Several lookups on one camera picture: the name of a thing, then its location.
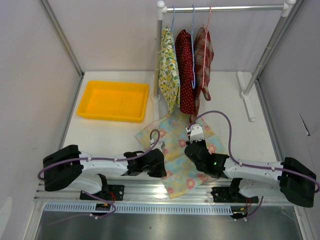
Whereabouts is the pastel floral cloth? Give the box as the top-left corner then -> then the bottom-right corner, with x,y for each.
135,110 -> 210,199

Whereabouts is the red plaid skirt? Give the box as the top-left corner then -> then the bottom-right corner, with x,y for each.
189,26 -> 214,122

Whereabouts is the pink wire hanger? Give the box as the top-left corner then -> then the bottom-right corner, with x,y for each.
201,5 -> 212,89

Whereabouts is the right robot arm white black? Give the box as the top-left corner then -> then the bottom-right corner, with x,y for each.
184,141 -> 317,208

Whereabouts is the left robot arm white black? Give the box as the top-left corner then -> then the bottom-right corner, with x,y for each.
38,144 -> 167,195

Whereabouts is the lemon print skirt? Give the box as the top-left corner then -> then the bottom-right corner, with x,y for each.
158,26 -> 181,114

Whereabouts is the red polka dot skirt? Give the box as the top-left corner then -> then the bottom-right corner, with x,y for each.
175,29 -> 195,115

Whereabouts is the yellow plastic tray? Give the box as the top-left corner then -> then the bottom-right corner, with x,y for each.
76,80 -> 149,123

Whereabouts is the metal clothes rack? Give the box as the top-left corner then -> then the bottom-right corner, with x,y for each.
151,0 -> 296,122

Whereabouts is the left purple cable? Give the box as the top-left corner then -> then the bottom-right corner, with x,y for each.
37,129 -> 161,180

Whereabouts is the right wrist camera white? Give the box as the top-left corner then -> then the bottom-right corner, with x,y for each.
186,123 -> 205,144

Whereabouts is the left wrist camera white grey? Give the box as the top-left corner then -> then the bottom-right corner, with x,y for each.
150,139 -> 165,151

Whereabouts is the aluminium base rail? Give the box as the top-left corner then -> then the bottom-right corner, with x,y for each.
33,177 -> 288,208

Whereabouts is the blue wire hanger right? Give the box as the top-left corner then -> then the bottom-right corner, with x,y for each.
190,4 -> 196,90

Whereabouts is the blue wire hanger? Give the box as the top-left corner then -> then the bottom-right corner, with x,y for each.
170,5 -> 178,67
190,4 -> 196,90

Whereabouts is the slotted cable duct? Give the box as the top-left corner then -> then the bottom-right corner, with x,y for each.
44,202 -> 233,216

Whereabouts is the blue wire hanger left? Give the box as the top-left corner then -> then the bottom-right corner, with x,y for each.
170,5 -> 178,67

